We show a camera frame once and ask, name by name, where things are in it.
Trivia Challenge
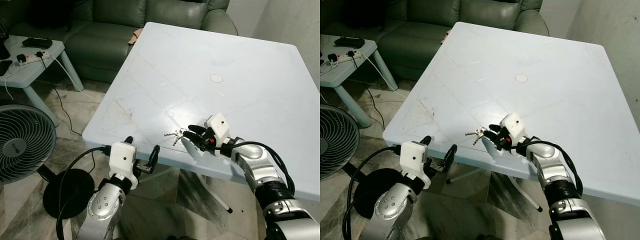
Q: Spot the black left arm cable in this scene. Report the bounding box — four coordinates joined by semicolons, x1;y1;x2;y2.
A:
56;146;112;240
342;145;403;240

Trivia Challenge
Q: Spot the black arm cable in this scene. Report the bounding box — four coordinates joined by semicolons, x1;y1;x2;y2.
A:
227;141;297;195
342;145;403;240
56;146;112;240
522;139;584;196

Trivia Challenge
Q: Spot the green leather sofa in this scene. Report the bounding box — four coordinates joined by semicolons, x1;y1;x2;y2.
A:
320;0;550;81
0;0;239;84

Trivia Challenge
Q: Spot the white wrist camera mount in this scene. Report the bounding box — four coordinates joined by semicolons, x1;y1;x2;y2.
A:
205;114;231;146
400;141;432;180
108;142;139;181
500;113;528;144

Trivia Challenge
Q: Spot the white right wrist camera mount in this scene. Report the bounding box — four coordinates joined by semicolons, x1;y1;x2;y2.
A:
205;114;231;146
500;113;528;144

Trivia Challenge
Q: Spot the silver bunch of keys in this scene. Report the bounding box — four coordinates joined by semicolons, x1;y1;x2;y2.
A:
164;130;187;146
465;127;488;146

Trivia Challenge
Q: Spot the grey floor fan black base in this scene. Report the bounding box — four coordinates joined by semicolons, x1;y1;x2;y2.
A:
0;104;96;220
320;104;401;220

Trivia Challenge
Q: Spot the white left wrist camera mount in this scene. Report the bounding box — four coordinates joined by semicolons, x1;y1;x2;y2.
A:
108;142;139;181
400;141;432;180

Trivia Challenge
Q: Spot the white power strip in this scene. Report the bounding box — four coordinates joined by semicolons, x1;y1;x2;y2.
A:
327;48;364;63
16;50;53;65

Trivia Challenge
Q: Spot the white table leg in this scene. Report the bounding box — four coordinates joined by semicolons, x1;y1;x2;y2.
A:
145;167;179;182
446;167;482;185
505;175;544;213
196;172;234;215

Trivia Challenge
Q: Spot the thin black floor cable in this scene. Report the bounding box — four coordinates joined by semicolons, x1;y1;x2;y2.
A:
41;56;83;137
353;55;387;132

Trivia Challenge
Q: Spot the flat black case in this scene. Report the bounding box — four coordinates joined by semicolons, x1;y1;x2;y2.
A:
334;36;366;49
22;37;53;49

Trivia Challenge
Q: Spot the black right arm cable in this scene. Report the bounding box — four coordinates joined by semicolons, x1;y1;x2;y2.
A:
227;141;297;195
522;139;584;196

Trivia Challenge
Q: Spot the small pale blue side table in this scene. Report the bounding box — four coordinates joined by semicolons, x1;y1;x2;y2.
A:
320;34;399;129
0;35;85;128

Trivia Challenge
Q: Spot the white power cable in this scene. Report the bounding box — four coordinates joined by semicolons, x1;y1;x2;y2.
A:
360;49;407;99
47;50;102;103

